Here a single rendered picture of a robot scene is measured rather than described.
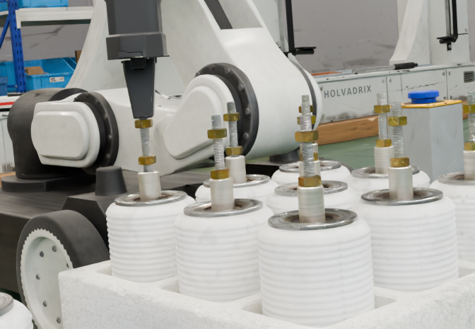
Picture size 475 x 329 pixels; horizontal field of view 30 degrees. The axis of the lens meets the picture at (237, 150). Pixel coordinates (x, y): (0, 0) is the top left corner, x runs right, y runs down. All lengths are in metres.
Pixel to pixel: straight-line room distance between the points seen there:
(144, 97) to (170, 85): 2.38
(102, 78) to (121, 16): 2.37
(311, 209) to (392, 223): 0.09
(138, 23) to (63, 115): 0.67
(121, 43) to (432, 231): 0.34
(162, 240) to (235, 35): 0.46
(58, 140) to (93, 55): 1.69
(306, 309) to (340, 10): 6.91
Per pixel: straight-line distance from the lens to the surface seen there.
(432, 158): 1.14
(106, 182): 1.27
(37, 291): 1.32
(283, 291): 0.73
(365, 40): 7.42
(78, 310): 0.95
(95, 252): 1.19
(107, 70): 3.26
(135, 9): 0.88
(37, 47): 10.17
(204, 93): 1.22
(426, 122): 1.13
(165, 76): 3.28
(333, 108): 3.79
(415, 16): 4.55
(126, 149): 1.47
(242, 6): 1.36
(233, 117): 0.99
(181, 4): 1.32
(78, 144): 1.51
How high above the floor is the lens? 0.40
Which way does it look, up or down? 6 degrees down
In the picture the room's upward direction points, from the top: 4 degrees counter-clockwise
